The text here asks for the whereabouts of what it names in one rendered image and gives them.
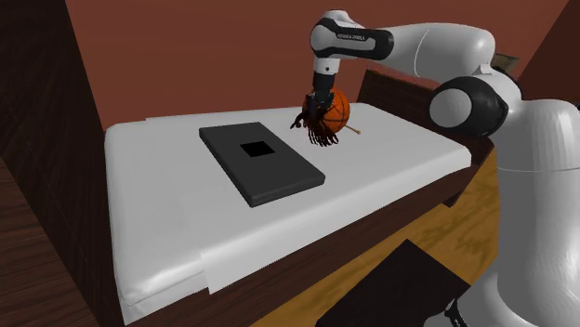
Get orange basketball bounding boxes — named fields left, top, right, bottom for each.
left=301, top=87, right=352, bottom=135

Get bed with white mattress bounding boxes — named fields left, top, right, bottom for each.
left=103, top=68, right=496, bottom=327

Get dark grey flat laptop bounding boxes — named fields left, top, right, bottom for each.
left=198, top=121, right=327, bottom=209

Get tan framed wall picture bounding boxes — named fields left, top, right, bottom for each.
left=493, top=52, right=521, bottom=75

